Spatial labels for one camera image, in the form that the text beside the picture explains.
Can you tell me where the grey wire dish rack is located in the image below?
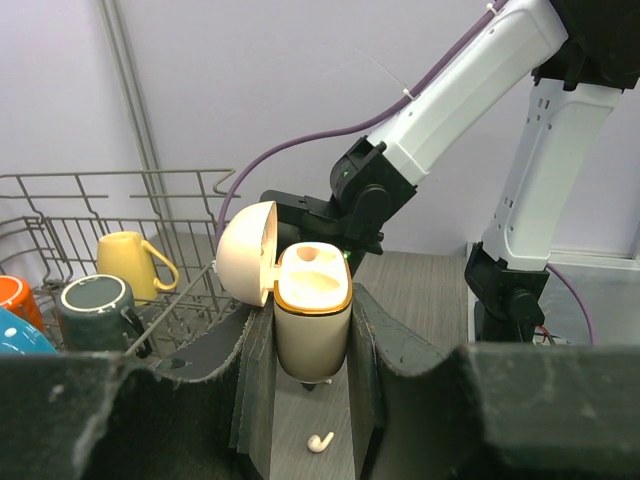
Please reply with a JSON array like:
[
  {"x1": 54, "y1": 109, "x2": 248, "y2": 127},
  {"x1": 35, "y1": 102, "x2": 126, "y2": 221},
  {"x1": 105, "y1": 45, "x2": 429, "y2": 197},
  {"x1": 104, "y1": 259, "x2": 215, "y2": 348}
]
[{"x1": 1, "y1": 168, "x2": 235, "y2": 361}]

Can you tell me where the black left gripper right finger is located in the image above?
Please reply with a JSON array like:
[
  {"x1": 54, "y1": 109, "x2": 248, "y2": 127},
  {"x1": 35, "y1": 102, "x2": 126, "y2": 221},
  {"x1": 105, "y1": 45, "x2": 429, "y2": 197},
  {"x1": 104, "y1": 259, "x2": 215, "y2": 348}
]
[{"x1": 347, "y1": 285, "x2": 639, "y2": 479}]

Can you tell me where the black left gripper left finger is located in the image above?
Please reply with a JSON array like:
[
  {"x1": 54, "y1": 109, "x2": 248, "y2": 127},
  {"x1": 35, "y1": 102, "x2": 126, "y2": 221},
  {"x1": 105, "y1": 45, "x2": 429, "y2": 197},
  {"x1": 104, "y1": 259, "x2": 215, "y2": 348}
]
[{"x1": 1, "y1": 304, "x2": 276, "y2": 479}]

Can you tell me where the white earbud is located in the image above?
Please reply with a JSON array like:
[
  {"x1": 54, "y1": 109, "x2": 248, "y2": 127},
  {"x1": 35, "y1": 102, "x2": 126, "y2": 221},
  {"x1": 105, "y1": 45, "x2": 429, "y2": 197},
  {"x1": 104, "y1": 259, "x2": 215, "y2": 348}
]
[{"x1": 307, "y1": 431, "x2": 335, "y2": 454}]

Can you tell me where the blue plastic plate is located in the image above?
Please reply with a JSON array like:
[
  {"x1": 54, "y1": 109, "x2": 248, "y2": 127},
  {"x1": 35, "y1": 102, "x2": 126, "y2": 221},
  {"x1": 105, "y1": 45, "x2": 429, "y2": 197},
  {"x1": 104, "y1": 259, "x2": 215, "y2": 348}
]
[{"x1": 0, "y1": 307, "x2": 58, "y2": 355}]

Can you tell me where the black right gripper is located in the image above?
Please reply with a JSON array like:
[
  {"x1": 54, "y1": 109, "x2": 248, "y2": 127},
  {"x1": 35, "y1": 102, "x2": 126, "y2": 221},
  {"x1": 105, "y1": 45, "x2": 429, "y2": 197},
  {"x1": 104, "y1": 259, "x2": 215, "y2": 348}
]
[{"x1": 260, "y1": 190, "x2": 385, "y2": 273}]

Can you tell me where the yellow mug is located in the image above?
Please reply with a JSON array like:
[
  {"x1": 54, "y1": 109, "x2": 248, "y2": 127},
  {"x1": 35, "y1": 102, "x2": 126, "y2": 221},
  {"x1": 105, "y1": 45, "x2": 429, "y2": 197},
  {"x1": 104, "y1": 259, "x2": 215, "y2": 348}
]
[{"x1": 97, "y1": 231, "x2": 180, "y2": 305}]

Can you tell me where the orange mug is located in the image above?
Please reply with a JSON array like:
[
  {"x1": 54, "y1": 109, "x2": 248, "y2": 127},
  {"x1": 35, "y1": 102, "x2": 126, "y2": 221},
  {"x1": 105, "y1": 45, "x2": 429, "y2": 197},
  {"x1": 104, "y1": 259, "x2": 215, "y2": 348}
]
[{"x1": 0, "y1": 275, "x2": 45, "y2": 333}]

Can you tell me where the beige earbud charging case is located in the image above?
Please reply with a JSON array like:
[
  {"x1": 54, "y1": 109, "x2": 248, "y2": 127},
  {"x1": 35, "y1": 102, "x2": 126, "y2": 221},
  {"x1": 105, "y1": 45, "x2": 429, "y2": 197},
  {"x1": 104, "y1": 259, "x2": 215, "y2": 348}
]
[{"x1": 215, "y1": 201, "x2": 353, "y2": 384}]

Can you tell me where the grey mug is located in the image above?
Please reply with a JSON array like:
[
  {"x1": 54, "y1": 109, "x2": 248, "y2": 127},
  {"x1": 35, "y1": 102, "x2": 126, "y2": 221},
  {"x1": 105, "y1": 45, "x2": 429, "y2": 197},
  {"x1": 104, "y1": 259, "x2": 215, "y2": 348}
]
[{"x1": 55, "y1": 274, "x2": 145, "y2": 352}]

